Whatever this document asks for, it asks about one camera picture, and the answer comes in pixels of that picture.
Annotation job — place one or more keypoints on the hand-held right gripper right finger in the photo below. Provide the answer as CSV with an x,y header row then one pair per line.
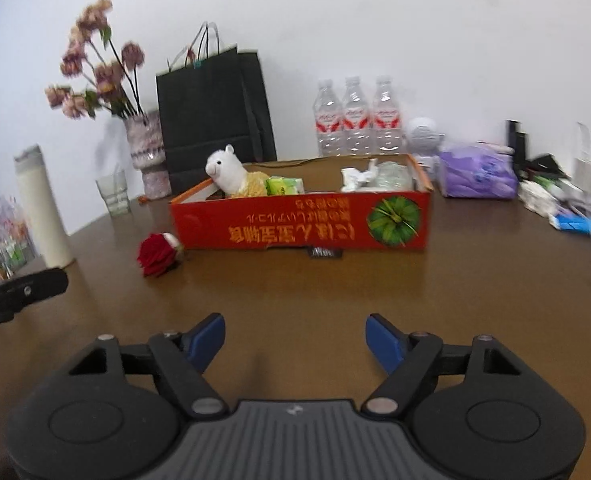
x,y
383,342

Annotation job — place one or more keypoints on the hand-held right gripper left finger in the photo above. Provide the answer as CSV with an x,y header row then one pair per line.
x,y
205,340

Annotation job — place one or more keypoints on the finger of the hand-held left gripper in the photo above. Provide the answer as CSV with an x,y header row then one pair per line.
x,y
35,287

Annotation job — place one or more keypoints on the red rose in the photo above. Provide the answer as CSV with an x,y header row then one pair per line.
x,y
155,255

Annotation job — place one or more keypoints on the red cardboard box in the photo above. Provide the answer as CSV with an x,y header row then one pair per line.
x,y
300,225

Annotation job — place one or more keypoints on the iridescent plastic wrap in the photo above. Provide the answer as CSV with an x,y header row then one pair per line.
x,y
395,177

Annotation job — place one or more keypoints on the white and yellow alpaca plush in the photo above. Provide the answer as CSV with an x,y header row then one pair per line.
x,y
230,170

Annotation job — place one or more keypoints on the green packet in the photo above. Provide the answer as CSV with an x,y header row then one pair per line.
x,y
285,186

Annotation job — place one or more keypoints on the rack of small bottles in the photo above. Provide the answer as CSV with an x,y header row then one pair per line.
x,y
5,245

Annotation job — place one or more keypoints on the cream thermos flask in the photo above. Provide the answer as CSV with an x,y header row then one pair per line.
x,y
43,210

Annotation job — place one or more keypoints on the clear glass cup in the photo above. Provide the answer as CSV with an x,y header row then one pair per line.
x,y
112,195

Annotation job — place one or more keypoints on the pink mottled vase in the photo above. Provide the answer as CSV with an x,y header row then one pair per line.
x,y
148,155

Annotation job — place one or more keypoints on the purple tissue pack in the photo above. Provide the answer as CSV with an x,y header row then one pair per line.
x,y
478,172

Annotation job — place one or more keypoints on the clear water bottle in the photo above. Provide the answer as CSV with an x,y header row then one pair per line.
x,y
329,120
358,117
389,117

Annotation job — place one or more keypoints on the dried pink flowers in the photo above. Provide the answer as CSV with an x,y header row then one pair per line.
x,y
100,67

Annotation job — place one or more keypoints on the black paper bag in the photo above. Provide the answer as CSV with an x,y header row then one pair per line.
x,y
210,110

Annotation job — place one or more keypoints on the blue toothpaste tube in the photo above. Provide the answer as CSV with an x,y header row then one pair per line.
x,y
580,224

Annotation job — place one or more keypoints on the black rectangular device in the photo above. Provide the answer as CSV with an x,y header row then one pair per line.
x,y
512,137
521,150

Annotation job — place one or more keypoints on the black folded object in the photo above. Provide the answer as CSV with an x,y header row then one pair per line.
x,y
545,166

